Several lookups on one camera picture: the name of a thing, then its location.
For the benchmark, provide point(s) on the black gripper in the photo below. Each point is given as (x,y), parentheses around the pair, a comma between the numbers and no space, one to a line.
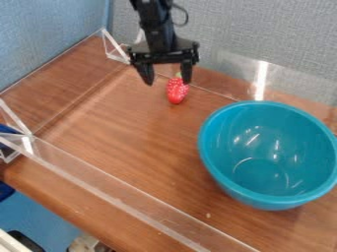
(163,47)

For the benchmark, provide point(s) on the clear acrylic corner bracket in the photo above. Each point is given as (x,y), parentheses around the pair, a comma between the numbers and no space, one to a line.
(115,50)

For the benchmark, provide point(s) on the red strawberry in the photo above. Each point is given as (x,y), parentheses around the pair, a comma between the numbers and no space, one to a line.
(176,89)

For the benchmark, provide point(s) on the blue plastic bowl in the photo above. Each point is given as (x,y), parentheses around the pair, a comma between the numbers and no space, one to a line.
(270,154)

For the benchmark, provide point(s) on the clear acrylic left bracket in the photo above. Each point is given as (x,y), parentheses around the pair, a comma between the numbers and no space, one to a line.
(13,132)

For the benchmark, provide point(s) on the black white object below table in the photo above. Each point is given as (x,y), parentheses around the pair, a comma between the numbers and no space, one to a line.
(10,244)

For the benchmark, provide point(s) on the clear acrylic front barrier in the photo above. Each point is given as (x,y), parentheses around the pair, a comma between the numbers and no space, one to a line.
(123,216)

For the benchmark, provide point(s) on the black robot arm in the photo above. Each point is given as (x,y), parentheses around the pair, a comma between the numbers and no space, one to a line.
(153,9)

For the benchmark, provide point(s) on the clear acrylic barrier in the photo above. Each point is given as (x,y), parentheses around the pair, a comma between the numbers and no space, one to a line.
(123,216)
(242,79)

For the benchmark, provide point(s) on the clear acrylic back barrier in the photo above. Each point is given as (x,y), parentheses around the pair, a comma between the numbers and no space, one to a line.
(242,79)

